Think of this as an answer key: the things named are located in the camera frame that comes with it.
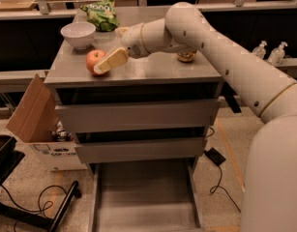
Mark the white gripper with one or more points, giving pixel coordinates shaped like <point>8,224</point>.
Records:
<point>133,42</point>

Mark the red apple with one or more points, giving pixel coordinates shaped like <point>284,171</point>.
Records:
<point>93,57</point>

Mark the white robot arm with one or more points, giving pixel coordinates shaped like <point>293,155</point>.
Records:
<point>270,198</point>

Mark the grey drawer cabinet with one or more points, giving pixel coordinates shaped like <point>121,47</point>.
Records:
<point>159,77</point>

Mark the grey top drawer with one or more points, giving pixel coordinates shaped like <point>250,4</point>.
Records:
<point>134,116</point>

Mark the grey middle drawer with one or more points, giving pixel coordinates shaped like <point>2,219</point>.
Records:
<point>156,149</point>

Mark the grey open bottom drawer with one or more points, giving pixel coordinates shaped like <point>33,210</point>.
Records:
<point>145,196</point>

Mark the green chip bag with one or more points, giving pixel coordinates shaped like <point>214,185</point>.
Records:
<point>102,14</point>

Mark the white ceramic bowl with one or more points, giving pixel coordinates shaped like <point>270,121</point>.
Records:
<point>79,35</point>

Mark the gold soda can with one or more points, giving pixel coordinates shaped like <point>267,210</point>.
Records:
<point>186,57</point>

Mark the cardboard box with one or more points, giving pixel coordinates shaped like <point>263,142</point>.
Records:
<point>36,124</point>

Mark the left clear sanitizer bottle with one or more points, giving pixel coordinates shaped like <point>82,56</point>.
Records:
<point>260,50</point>

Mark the clear sanitizer bottle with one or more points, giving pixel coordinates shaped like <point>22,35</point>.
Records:
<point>260,50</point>
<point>277,54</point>

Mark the black power adapter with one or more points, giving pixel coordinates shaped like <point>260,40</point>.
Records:
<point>214,156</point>

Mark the right clear sanitizer bottle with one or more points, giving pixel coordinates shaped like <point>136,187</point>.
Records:
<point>277,54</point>

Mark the black chair base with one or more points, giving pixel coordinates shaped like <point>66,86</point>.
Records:
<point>39,191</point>

